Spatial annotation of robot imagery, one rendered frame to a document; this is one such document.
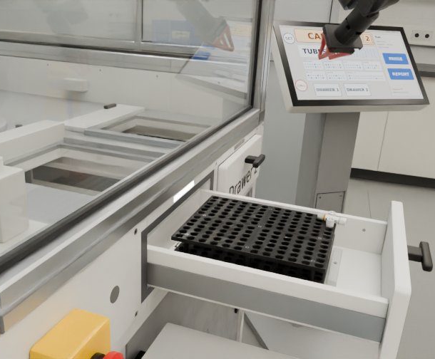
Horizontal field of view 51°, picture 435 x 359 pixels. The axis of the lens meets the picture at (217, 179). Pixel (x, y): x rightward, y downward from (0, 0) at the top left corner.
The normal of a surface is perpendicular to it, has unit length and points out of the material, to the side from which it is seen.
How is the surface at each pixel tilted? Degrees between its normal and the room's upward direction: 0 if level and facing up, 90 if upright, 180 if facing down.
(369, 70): 50
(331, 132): 90
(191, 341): 0
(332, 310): 90
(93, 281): 90
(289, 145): 90
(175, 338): 0
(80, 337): 0
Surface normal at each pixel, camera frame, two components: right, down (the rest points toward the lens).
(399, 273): 0.06, -0.94
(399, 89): 0.29, -0.34
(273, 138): -0.26, 0.32
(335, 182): 0.33, 0.34
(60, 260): 0.94, 0.16
